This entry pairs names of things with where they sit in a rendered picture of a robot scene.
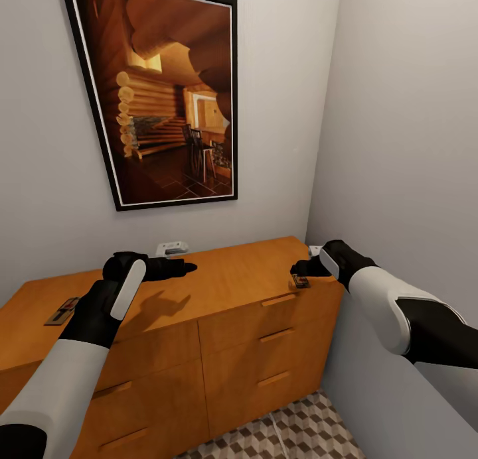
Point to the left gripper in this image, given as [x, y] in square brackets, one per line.
[170, 268]

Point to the mousetrap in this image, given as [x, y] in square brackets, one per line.
[301, 282]
[63, 313]

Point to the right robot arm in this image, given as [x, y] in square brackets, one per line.
[408, 321]

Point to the cabinet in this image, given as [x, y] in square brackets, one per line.
[194, 356]

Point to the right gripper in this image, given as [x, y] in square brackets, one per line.
[307, 268]

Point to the picture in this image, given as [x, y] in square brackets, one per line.
[162, 80]

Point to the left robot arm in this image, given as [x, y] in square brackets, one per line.
[45, 419]

